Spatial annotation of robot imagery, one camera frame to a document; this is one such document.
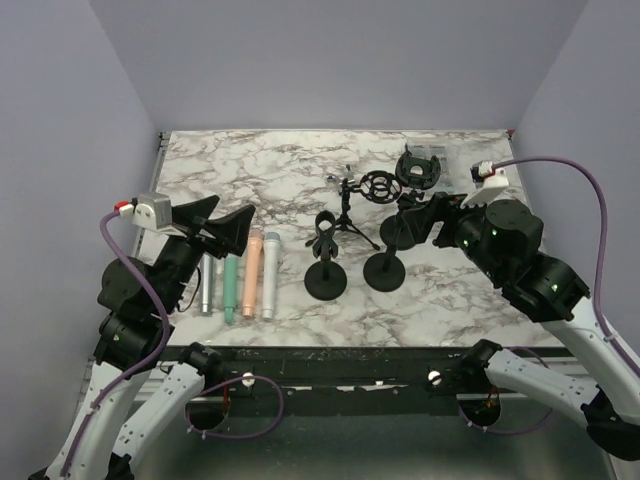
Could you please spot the black stand of white microphone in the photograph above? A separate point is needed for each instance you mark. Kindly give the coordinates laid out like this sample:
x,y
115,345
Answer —
x,y
384,271

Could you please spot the black stand of pink microphone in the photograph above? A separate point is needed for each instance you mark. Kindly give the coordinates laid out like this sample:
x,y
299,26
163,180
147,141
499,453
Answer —
x,y
393,230

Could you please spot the clear plastic screw box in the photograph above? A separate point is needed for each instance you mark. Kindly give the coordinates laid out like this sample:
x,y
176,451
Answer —
x,y
440,160

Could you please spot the aluminium frame rail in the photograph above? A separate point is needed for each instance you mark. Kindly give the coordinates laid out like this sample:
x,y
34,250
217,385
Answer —
x,y
131,338

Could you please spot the grey mesh microphone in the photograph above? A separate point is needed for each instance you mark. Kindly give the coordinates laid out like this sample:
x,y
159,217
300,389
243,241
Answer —
x,y
207,285

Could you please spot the white microphone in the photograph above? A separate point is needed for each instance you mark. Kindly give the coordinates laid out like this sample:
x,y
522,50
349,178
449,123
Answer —
x,y
272,250

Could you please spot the black tripod shock-mount stand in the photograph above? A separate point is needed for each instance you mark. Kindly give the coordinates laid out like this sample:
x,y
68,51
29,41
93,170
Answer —
x,y
376,187

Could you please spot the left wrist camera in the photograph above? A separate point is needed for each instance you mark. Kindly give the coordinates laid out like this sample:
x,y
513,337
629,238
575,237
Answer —
x,y
150,211

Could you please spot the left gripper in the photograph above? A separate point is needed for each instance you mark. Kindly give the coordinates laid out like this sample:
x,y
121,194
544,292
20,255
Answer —
x,y
231,229

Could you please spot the black round-base mic stand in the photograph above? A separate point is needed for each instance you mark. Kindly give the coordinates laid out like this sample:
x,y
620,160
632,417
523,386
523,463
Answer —
x,y
325,280

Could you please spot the pink microphone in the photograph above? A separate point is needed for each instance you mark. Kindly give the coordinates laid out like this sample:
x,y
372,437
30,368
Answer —
x,y
254,249

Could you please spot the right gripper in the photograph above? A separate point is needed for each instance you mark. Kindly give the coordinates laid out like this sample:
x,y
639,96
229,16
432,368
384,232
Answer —
x,y
441,206

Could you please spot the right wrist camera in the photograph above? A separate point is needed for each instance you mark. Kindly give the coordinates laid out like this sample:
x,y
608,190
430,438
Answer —
x,y
490,182

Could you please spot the teal microphone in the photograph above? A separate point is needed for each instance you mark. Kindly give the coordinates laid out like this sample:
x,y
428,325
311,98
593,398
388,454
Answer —
x,y
230,281

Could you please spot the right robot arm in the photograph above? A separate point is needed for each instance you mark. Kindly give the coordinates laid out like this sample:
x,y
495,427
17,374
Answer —
x,y
502,239

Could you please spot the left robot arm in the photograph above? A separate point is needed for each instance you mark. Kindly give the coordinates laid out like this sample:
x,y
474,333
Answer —
x,y
173,268

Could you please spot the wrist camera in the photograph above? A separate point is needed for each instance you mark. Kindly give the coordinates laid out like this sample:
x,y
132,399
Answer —
x,y
150,211
490,182

